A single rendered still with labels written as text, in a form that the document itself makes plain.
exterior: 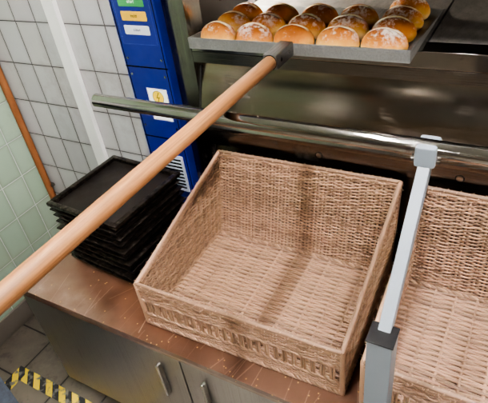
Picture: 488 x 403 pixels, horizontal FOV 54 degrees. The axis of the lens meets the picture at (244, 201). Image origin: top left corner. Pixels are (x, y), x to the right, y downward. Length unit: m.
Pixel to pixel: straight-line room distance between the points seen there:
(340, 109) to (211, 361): 0.70
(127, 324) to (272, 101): 0.72
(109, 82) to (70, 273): 0.62
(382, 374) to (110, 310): 0.84
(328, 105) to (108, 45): 0.71
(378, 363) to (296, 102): 0.73
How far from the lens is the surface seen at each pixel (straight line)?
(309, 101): 1.29
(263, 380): 1.20
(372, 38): 1.11
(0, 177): 2.14
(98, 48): 1.64
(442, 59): 1.16
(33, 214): 2.27
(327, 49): 1.13
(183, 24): 1.39
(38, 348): 2.28
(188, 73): 1.44
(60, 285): 1.59
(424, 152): 0.81
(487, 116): 1.21
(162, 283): 1.36
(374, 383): 0.88
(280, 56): 1.10
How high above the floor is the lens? 1.58
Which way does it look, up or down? 36 degrees down
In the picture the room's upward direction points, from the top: 8 degrees counter-clockwise
